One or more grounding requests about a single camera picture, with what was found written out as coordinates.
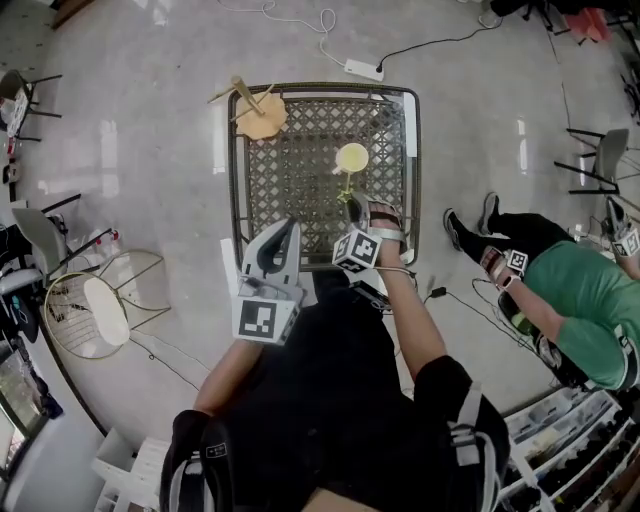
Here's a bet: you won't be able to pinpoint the dark chair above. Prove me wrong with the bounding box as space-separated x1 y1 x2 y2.
0 69 64 144

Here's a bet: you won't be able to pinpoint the person's left forearm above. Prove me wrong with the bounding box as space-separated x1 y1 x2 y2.
191 339 265 417

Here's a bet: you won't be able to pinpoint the white power strip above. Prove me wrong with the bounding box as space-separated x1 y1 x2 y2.
344 57 387 83

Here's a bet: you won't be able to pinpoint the grey black shoulder strap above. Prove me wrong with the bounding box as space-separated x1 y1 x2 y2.
446 381 502 512
168 429 234 512

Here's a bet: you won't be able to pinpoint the dark metal lattice table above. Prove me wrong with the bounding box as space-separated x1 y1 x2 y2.
227 81 422 272

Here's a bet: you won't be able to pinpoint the person's right forearm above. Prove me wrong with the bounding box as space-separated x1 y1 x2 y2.
373 242 450 382

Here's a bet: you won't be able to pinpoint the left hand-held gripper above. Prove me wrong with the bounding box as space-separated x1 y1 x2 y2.
232 218 306 346

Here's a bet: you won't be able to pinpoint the white cable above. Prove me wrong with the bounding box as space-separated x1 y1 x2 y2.
217 0 352 65

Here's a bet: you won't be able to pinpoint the pink chair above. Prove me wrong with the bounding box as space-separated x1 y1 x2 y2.
563 6 615 45

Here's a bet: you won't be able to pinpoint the white drawer unit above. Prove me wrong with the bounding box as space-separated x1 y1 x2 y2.
499 387 640 512

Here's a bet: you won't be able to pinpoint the white shelf unit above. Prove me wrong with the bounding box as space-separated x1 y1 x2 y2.
91 427 169 512

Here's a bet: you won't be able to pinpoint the person's black clothing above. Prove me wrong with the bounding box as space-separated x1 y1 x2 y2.
159 269 512 512

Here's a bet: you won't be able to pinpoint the cream cup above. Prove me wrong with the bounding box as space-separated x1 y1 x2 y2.
332 142 371 175

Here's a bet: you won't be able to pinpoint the black power cable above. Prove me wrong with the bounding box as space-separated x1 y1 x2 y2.
375 18 502 72

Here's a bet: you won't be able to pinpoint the black cable with adapter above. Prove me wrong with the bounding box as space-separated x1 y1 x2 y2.
423 285 506 341

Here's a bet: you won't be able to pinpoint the wooden mug tree stand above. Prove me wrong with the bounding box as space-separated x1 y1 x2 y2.
206 74 290 142

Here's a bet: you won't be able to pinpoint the gold wire stool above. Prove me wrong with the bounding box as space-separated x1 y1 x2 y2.
43 248 174 361

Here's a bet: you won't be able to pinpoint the grey chair black legs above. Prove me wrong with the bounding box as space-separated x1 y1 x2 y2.
10 193 122 287
553 127 640 197

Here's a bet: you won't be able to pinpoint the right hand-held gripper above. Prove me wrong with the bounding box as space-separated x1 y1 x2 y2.
332 192 409 274

